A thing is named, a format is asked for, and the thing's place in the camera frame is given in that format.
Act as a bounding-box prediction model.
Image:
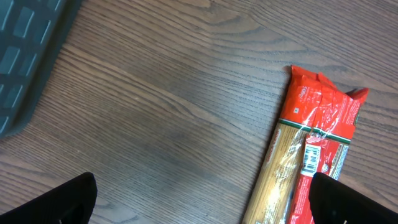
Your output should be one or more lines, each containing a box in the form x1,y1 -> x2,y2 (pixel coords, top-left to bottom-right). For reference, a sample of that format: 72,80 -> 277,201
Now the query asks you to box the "long orange noodle packet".
242,65 -> 369,224

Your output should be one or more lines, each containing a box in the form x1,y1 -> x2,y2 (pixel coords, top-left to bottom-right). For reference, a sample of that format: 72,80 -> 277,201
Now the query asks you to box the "grey plastic shopping basket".
1,0 -> 82,138

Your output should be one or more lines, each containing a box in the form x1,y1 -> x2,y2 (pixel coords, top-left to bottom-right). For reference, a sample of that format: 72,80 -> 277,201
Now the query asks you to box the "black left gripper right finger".
308,172 -> 397,224

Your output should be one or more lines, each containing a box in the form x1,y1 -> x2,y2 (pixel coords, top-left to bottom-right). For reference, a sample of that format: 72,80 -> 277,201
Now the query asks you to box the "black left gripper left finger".
1,172 -> 98,224

